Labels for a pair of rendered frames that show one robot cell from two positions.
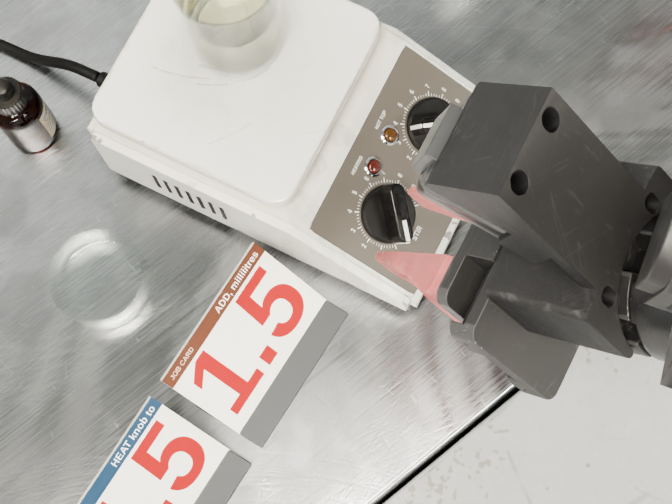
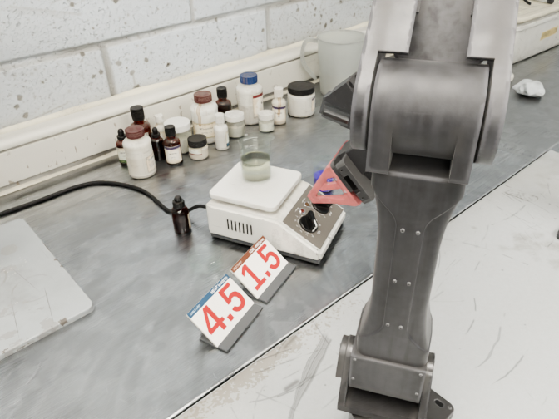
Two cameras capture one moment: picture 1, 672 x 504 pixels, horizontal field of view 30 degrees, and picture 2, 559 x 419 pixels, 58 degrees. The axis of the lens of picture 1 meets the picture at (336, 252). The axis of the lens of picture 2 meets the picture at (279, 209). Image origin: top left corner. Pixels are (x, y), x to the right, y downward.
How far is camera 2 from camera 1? 0.49 m
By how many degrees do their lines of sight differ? 41
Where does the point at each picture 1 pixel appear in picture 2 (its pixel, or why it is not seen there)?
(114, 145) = (215, 207)
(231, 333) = (254, 261)
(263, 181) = (266, 203)
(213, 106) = (249, 189)
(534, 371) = (364, 186)
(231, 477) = (255, 310)
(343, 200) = (293, 217)
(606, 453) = not seen: hidden behind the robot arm
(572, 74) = (363, 210)
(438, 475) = (336, 308)
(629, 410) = not seen: hidden behind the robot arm
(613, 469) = not seen: hidden behind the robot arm
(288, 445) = (277, 302)
